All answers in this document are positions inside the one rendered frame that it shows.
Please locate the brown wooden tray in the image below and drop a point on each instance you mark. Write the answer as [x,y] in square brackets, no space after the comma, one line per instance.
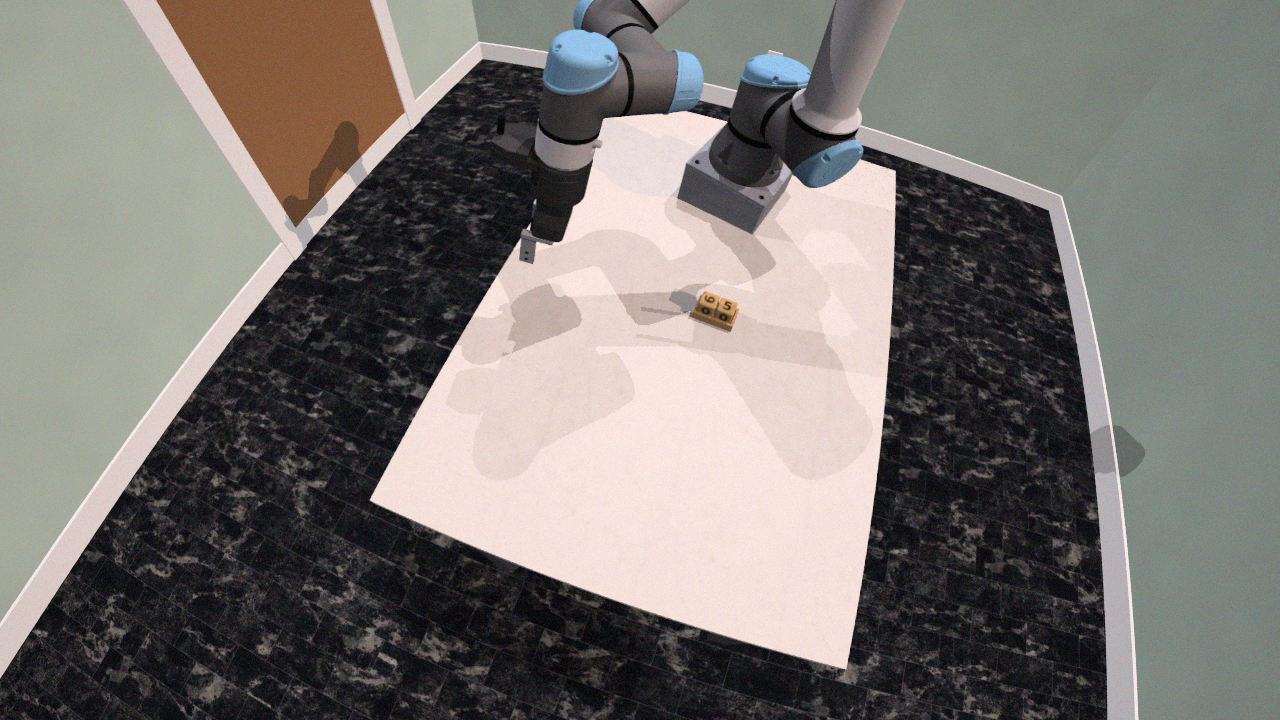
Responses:
[712,320]

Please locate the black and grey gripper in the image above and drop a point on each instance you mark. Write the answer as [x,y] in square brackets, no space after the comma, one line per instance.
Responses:
[558,183]

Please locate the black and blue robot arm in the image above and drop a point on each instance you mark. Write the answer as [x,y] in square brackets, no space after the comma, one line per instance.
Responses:
[587,78]

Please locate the brown number cube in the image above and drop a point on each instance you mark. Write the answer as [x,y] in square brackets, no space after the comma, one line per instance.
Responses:
[708,304]
[726,310]

